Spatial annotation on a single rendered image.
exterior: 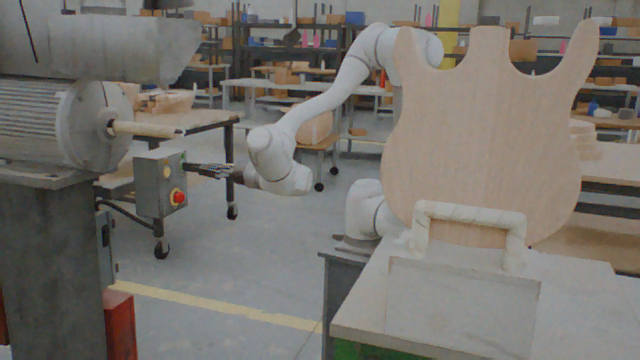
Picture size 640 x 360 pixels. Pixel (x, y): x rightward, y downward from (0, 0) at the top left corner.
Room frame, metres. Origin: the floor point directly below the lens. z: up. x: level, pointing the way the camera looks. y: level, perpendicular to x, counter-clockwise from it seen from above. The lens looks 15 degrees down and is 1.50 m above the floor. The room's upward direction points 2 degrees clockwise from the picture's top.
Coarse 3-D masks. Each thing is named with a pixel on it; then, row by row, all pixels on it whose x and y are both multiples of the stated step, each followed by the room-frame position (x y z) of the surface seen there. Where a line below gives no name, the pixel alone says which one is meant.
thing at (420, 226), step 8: (416, 216) 0.90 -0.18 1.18; (424, 216) 0.89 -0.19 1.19; (416, 224) 0.90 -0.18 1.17; (424, 224) 0.89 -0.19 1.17; (416, 232) 0.90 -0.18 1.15; (424, 232) 0.90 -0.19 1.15; (416, 240) 0.90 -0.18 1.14; (424, 240) 0.90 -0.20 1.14; (416, 248) 0.90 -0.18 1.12; (424, 248) 0.90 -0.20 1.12; (416, 256) 0.90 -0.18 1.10; (424, 256) 0.90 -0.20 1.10
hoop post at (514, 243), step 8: (512, 232) 0.84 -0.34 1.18; (520, 232) 0.84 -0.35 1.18; (512, 240) 0.84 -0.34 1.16; (520, 240) 0.84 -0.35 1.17; (504, 248) 0.86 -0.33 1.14; (512, 248) 0.84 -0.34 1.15; (520, 248) 0.84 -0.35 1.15; (504, 256) 0.85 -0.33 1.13; (512, 256) 0.84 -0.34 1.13; (520, 256) 0.84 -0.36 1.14; (504, 264) 0.85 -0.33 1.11; (512, 264) 0.84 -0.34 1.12; (512, 272) 0.84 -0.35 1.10
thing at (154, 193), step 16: (144, 160) 1.55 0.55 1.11; (160, 160) 1.55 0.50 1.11; (176, 160) 1.62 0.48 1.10; (144, 176) 1.55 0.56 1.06; (160, 176) 1.54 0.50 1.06; (176, 176) 1.62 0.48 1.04; (144, 192) 1.55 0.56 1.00; (160, 192) 1.54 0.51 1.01; (176, 192) 1.62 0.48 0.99; (96, 208) 1.56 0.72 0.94; (144, 208) 1.56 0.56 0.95; (160, 208) 1.54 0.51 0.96; (176, 208) 1.61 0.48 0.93; (144, 224) 1.58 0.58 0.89; (160, 224) 1.59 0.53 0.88
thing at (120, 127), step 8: (120, 128) 1.33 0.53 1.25; (128, 128) 1.32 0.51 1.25; (136, 128) 1.31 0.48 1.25; (144, 128) 1.31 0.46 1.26; (152, 128) 1.30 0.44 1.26; (160, 128) 1.29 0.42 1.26; (168, 128) 1.29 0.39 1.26; (176, 128) 1.29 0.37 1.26; (160, 136) 1.29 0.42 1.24; (168, 136) 1.28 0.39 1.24
